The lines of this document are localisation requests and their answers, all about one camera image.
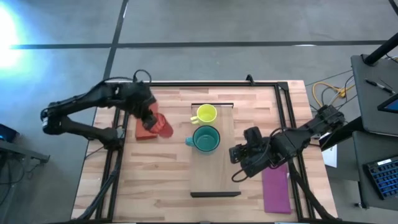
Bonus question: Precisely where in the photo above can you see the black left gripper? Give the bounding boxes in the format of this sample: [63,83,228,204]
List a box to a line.
[124,81,160,131]

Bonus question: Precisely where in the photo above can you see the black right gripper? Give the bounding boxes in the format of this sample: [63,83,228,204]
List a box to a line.
[229,126,280,178]

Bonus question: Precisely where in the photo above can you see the translucent red plastic cup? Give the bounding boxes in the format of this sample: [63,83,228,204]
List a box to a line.
[154,112,174,139]

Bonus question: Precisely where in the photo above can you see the teal enamel mug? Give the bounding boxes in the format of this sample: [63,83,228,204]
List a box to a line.
[185,125,221,153]

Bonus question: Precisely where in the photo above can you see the yellow-green mug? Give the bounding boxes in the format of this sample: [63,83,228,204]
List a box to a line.
[190,104,218,126]

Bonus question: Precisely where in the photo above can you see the orange folded cloth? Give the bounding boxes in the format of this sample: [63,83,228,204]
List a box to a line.
[135,102,160,141]

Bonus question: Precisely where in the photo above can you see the wooden tray board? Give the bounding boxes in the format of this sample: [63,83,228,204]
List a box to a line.
[189,102,242,198]

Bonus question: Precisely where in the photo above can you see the purple folded cloth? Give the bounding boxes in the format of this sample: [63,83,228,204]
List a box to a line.
[261,164,293,215]

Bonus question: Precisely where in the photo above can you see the white paper sheet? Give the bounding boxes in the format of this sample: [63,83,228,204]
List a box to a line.
[322,144,338,169]

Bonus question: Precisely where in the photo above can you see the low black side table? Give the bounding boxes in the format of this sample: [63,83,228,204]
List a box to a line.
[353,130,398,211]

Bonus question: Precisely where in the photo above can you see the black stand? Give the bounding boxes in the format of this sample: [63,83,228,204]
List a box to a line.
[0,139,50,165]

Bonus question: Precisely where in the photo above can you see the black side desk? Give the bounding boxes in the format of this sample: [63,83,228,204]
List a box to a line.
[350,54,398,138]

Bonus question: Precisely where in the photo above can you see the black device with blue light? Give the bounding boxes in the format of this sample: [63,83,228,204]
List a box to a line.
[0,123,20,143]

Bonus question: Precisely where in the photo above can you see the keyboard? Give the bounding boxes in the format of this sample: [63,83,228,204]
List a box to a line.
[363,155,398,200]

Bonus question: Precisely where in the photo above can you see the black pen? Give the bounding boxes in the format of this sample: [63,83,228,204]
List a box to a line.
[365,79,396,95]

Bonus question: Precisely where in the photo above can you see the tablet with blue screen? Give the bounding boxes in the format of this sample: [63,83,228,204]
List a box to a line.
[377,93,398,114]

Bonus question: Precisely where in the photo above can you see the black pole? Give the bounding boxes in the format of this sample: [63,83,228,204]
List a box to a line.
[363,32,398,65]

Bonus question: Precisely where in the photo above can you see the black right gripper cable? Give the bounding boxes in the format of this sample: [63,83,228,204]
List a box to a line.
[231,166,253,183]

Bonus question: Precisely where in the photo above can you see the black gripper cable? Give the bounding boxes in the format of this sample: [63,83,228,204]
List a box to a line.
[132,68,152,85]
[231,166,253,183]

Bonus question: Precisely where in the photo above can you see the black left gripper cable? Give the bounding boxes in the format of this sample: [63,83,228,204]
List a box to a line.
[132,68,152,85]

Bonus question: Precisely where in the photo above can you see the black aluminium table frame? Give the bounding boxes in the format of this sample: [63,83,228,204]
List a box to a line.
[95,81,336,222]

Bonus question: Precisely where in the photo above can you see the black left arm cable bundle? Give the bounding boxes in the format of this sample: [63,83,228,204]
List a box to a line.
[77,152,123,220]

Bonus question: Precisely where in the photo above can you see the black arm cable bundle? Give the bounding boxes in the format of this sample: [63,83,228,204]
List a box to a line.
[287,160,334,222]
[77,152,123,220]

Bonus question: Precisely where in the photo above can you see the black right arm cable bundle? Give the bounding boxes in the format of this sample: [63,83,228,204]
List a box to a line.
[287,160,334,222]

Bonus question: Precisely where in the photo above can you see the yellow cable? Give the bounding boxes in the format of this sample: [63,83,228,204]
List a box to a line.
[312,81,356,108]

